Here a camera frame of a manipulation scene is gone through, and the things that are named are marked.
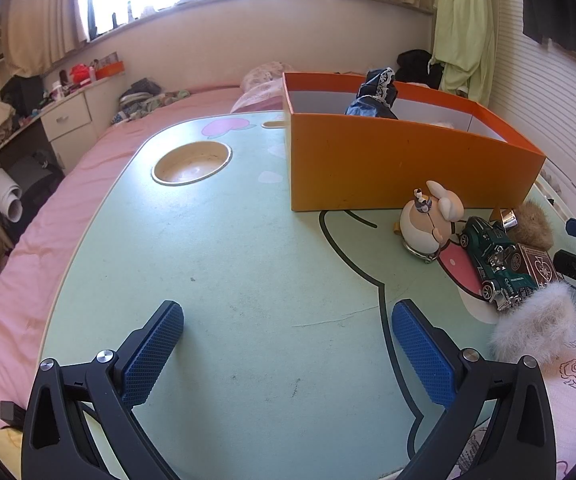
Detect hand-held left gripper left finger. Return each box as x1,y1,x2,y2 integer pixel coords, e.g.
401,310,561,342
20,300,186,480

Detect floral blanket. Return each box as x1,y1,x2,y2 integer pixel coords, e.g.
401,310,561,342
230,61,296,115

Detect small black object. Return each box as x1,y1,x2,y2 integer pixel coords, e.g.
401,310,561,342
0,400,26,431

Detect dark blue lace cloth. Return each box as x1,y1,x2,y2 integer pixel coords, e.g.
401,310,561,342
344,67,399,121

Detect white paper roll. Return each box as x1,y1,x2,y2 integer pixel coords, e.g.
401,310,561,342
0,167,22,222

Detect orange cardboard box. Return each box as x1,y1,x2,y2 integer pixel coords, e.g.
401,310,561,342
282,72,548,212

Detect white slatted wardrobe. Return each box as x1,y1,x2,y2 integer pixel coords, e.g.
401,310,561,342
485,0,576,196

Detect green toy car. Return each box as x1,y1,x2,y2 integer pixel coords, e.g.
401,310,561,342
458,216,539,311

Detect small orange box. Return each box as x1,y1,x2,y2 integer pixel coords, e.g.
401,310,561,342
95,61,125,81

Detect beige cartoon figurine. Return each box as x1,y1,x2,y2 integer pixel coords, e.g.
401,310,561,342
393,180,466,263

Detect brown fur pompom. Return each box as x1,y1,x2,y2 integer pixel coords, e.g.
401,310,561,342
508,200,555,250

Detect green hanging cloth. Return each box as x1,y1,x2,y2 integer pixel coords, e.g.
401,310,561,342
432,0,499,106

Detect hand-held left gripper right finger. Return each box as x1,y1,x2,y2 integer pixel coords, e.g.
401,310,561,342
390,299,558,480

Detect red items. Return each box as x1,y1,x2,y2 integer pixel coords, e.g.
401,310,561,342
69,63,96,86

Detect white fur pompom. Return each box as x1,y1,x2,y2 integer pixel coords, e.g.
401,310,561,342
488,280,576,366

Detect brown card box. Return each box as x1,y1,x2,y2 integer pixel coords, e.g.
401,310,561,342
515,242,566,288

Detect black garment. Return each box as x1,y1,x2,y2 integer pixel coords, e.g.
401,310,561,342
397,50,444,90

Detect black jacket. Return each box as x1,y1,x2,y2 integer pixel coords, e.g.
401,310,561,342
0,75,43,117

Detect pink bed sheet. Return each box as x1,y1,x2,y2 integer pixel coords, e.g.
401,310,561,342
0,85,289,436

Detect green cartoon desktop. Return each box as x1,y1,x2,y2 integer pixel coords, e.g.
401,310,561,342
38,110,576,480

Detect black chair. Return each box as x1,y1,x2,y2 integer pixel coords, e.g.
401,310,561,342
5,152,66,221

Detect pile of patterned clothes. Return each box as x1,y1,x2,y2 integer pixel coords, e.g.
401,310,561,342
112,78,191,126

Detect white nightstand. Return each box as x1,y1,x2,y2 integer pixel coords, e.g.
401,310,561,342
40,87,101,171

